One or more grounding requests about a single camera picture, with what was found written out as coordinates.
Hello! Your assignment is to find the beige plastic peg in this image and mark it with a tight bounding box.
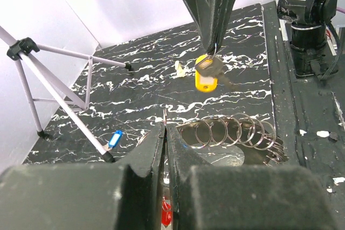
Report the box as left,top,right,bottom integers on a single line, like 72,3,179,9
174,60,186,78

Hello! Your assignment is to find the silver keyring holder with keys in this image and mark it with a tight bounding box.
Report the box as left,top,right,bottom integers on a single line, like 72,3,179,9
175,113,288,166

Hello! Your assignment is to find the red key tag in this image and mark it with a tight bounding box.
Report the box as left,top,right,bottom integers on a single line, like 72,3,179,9
161,197,172,227

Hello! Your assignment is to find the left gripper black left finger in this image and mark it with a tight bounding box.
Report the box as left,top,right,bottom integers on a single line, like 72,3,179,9
1,123,165,229

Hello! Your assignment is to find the yellow tagged key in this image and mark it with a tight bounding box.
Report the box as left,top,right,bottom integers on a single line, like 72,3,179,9
195,44,236,93

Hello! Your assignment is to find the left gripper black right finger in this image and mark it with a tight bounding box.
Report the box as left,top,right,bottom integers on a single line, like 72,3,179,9
166,126,334,229

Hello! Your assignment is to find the black base frame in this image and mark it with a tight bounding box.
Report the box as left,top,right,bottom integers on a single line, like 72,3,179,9
263,2,344,229

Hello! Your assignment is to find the blue tagged key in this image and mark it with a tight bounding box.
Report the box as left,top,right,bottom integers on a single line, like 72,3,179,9
106,130,123,150

